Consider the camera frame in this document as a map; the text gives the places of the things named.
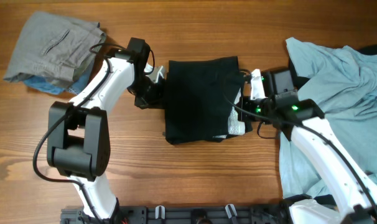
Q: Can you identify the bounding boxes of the right black cable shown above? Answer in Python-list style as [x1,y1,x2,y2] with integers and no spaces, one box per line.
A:
[221,70,377,224]

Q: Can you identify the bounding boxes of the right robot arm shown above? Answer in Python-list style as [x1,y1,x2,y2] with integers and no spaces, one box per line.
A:
[238,68,377,223]

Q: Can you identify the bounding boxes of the light blue t-shirt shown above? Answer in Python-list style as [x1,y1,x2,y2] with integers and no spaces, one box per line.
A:
[286,37,377,184]

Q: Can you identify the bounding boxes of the left black cable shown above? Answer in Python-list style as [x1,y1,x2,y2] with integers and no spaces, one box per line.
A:
[32,42,157,224]

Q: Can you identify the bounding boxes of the folded blue jeans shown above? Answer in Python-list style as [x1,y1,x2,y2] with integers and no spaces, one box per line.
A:
[23,60,95,95]

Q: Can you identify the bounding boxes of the folded grey trousers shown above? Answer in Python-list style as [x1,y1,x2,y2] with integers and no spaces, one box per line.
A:
[4,11,106,88]

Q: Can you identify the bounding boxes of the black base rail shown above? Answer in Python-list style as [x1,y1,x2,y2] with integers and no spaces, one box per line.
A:
[60,203,289,224]

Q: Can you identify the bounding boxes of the black shorts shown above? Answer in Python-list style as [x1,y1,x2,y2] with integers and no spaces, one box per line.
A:
[164,56,253,144]

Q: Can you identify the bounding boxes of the black cable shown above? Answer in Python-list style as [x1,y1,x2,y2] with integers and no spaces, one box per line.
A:
[221,70,377,224]
[32,42,157,224]

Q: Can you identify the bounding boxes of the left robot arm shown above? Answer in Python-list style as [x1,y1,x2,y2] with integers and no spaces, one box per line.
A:
[43,38,165,223]

